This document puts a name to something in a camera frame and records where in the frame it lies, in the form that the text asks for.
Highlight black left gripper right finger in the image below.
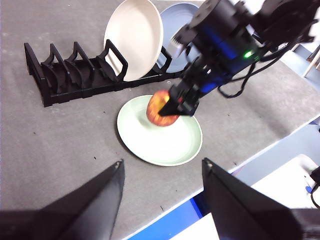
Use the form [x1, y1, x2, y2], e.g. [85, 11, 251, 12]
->
[201, 157, 320, 240]

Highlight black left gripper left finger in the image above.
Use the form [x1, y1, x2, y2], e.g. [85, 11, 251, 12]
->
[0, 159, 126, 240]

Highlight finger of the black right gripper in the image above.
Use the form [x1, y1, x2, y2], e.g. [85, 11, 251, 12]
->
[157, 95, 181, 117]

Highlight red yellow apple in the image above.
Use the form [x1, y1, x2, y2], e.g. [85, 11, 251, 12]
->
[146, 89, 181, 127]

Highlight green plate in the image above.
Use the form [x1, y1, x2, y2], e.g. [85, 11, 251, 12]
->
[116, 94, 204, 167]

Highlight cream white plate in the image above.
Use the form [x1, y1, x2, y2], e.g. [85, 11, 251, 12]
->
[103, 0, 165, 82]

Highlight blue plate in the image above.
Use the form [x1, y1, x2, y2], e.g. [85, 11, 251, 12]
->
[156, 2, 201, 74]

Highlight black plate rack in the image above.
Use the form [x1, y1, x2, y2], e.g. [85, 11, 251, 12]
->
[23, 39, 187, 108]

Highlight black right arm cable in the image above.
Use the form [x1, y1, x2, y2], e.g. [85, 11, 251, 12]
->
[216, 42, 298, 99]

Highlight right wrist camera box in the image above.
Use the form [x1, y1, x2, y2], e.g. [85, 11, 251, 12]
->
[170, 23, 201, 60]

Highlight black background cable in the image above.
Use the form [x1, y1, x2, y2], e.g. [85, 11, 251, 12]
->
[309, 165, 320, 209]

